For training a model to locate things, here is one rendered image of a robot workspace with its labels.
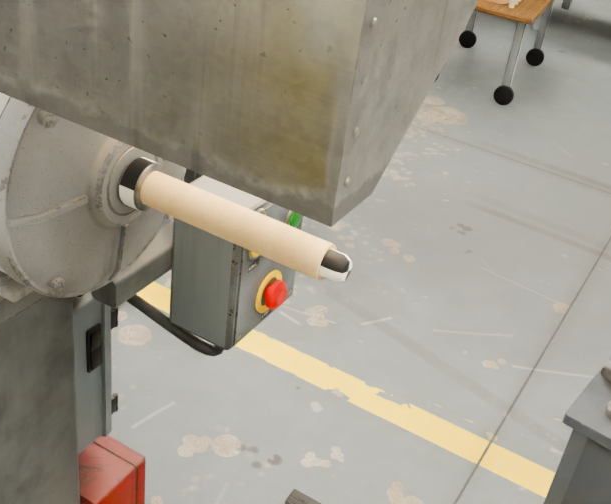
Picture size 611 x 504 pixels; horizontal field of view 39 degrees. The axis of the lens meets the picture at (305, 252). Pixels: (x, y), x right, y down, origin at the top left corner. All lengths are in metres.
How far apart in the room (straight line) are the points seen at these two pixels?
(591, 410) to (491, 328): 1.35
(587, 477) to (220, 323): 0.74
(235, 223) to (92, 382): 0.60
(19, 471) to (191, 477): 1.06
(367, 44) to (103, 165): 0.36
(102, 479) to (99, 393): 0.14
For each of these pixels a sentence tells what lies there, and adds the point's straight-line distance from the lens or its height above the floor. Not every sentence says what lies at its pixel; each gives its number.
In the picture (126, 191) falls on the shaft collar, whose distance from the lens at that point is 0.77.
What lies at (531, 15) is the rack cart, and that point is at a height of 0.47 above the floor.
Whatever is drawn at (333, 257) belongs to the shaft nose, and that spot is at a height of 1.26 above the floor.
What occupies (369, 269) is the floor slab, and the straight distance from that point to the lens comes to 2.98.
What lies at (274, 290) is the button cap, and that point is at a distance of 1.11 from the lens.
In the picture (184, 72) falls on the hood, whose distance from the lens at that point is 0.51.
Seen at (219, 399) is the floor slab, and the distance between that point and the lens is 2.39.
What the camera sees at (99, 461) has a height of 0.62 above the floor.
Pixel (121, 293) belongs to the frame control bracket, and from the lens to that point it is 1.04.
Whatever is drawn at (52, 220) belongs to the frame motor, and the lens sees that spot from 0.75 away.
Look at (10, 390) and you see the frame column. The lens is 1.08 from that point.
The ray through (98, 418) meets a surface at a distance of 1.33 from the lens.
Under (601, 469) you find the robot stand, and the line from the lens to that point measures 1.55.
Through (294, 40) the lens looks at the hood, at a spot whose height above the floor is 1.48.
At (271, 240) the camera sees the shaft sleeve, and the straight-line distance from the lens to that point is 0.70.
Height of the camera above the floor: 1.64
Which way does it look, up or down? 33 degrees down
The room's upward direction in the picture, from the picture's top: 8 degrees clockwise
